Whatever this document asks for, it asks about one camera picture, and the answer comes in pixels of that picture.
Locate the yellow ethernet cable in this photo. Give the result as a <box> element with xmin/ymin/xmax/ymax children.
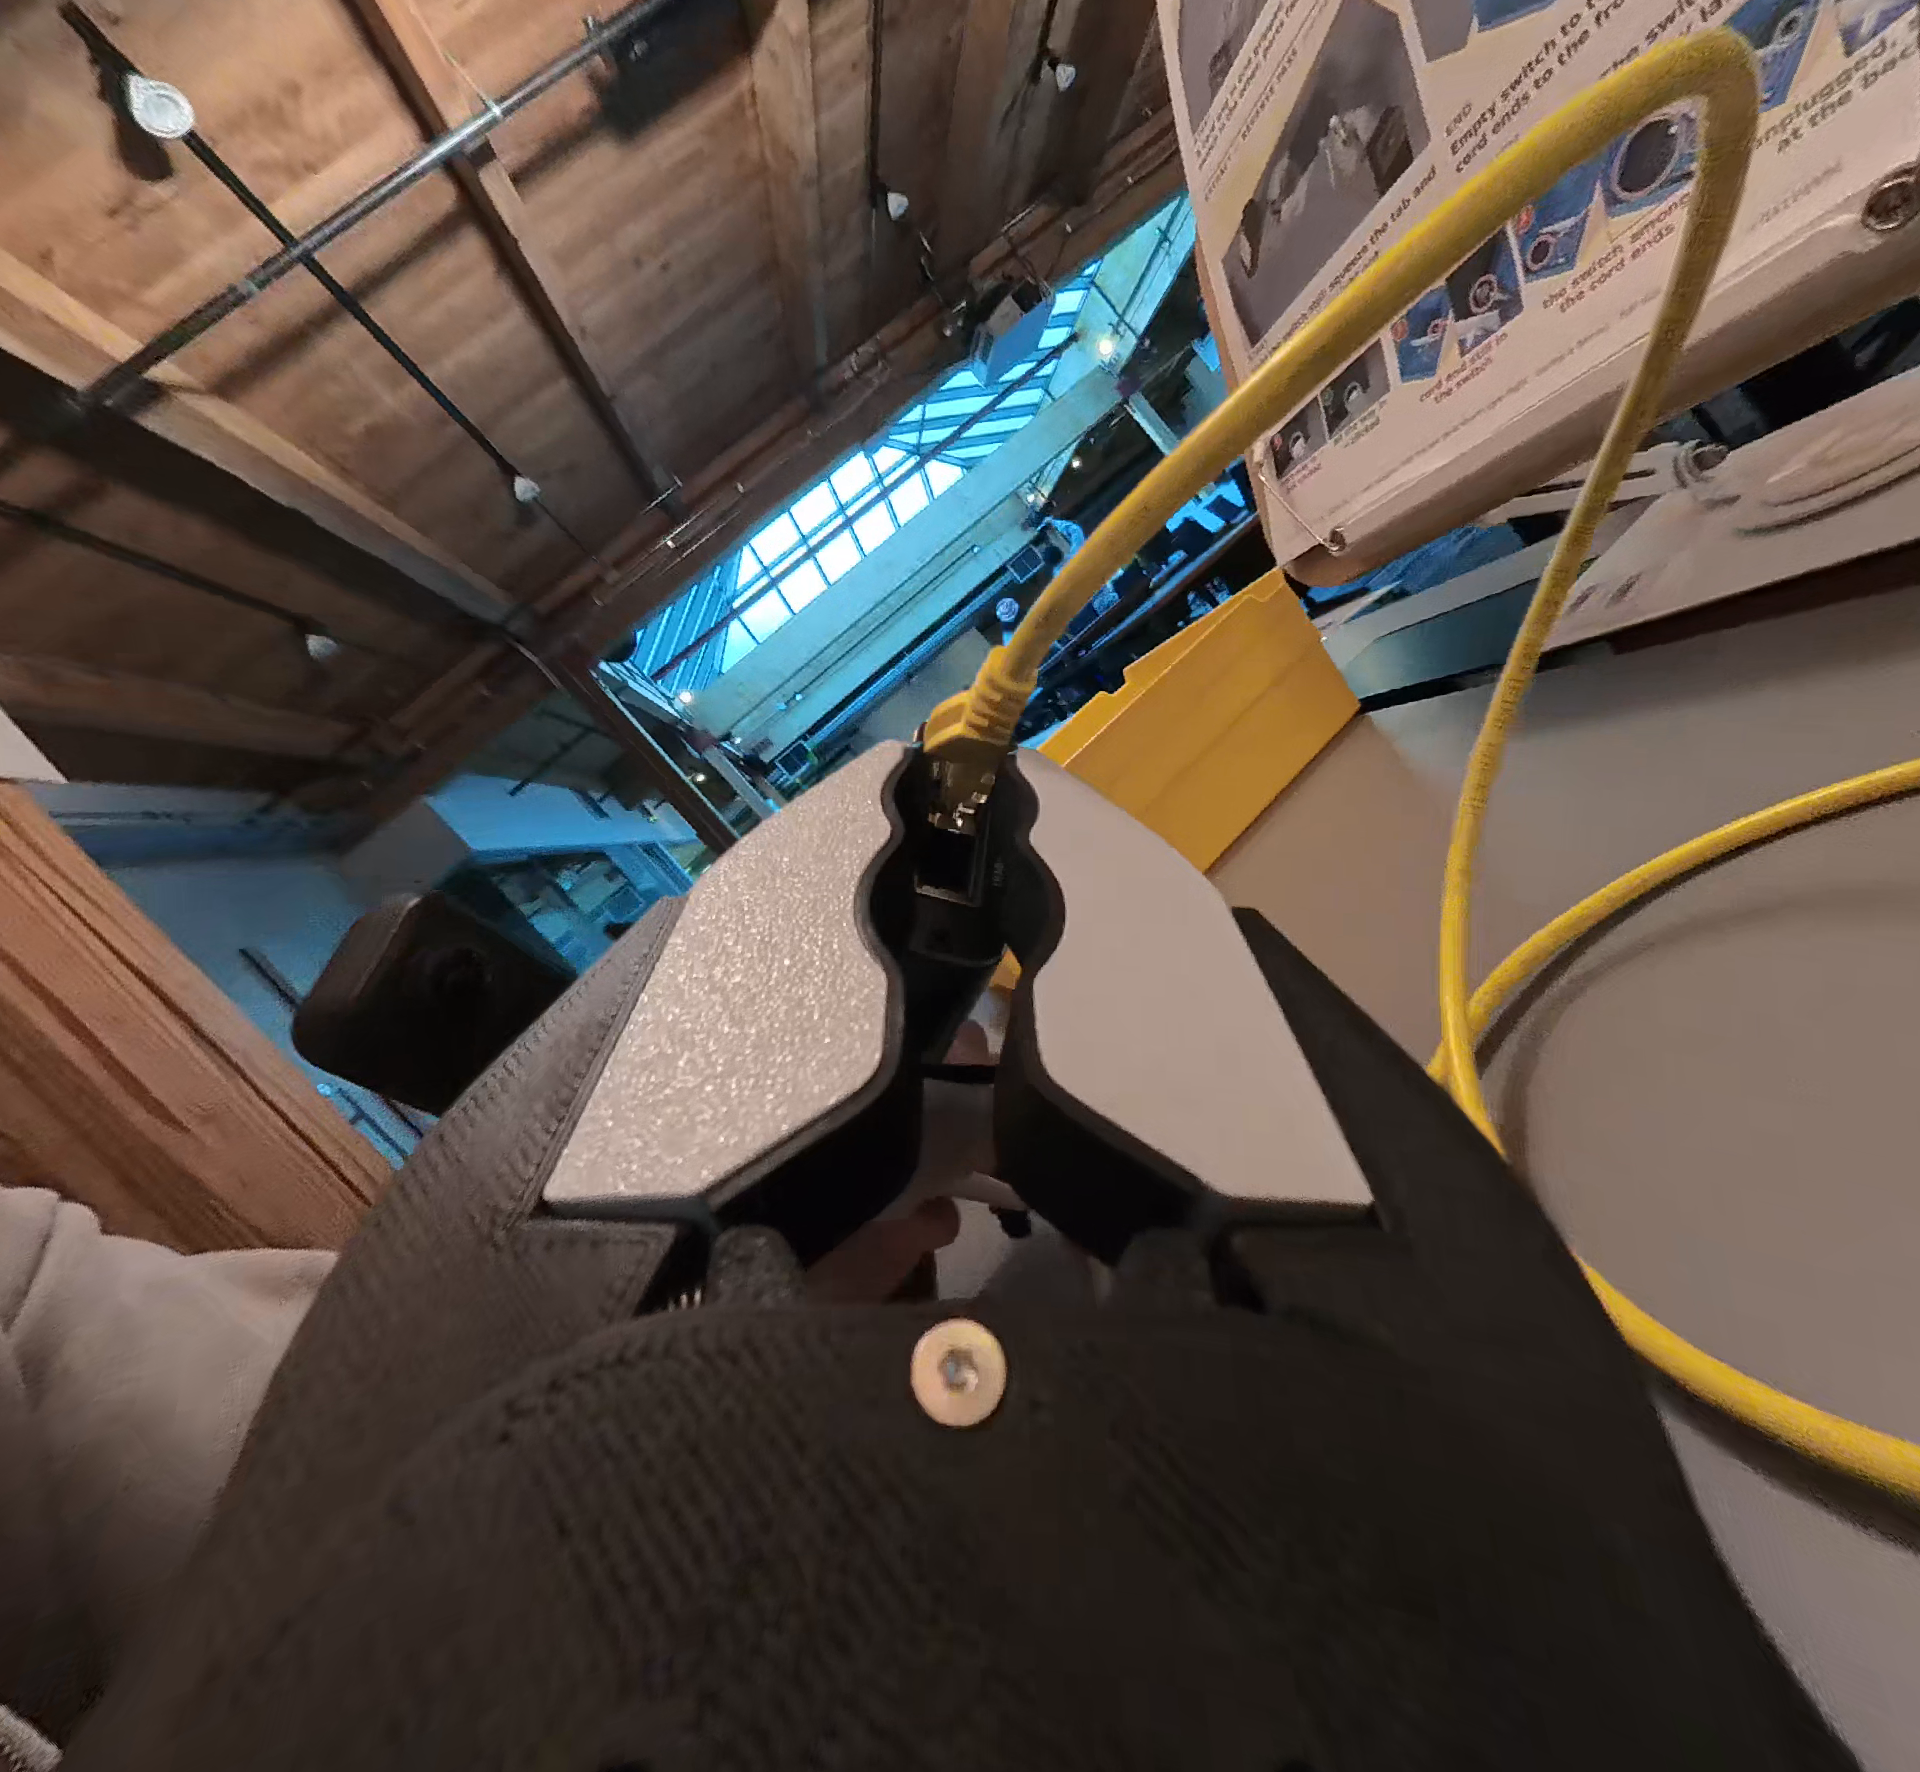
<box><xmin>922</xmin><ymin>30</ymin><xmax>1920</xmax><ymax>1496</ymax></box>

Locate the person's left hand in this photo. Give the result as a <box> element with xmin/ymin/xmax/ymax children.
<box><xmin>809</xmin><ymin>1193</ymin><xmax>964</xmax><ymax>1307</ymax></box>

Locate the white clipboard stand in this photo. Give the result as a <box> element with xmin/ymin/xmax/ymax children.
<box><xmin>1500</xmin><ymin>370</ymin><xmax>1920</xmax><ymax>651</ymax></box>

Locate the person's left forearm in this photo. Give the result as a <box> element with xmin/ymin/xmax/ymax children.
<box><xmin>0</xmin><ymin>1187</ymin><xmax>339</xmax><ymax>1772</ymax></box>

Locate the black ethernet splitter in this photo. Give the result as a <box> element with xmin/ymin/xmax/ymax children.
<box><xmin>896</xmin><ymin>739</ymin><xmax>1004</xmax><ymax>1068</ymax></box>

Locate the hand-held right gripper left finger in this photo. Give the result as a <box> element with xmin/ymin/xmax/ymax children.
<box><xmin>540</xmin><ymin>741</ymin><xmax>920</xmax><ymax>1221</ymax></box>

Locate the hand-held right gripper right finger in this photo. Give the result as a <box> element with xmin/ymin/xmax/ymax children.
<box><xmin>994</xmin><ymin>752</ymin><xmax>1378</xmax><ymax>1221</ymax></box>

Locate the black lamp rail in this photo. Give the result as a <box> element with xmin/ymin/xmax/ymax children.
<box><xmin>61</xmin><ymin>2</ymin><xmax>542</xmax><ymax>499</ymax></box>

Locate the instruction sheet clipboard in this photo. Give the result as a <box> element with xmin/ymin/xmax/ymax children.
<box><xmin>1132</xmin><ymin>0</ymin><xmax>1920</xmax><ymax>589</ymax></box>

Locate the black ceiling pipe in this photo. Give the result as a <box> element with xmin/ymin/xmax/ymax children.
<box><xmin>73</xmin><ymin>0</ymin><xmax>918</xmax><ymax>411</ymax></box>

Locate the yellow storage bin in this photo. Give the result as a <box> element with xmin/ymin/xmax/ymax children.
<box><xmin>990</xmin><ymin>569</ymin><xmax>1358</xmax><ymax>995</ymax></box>

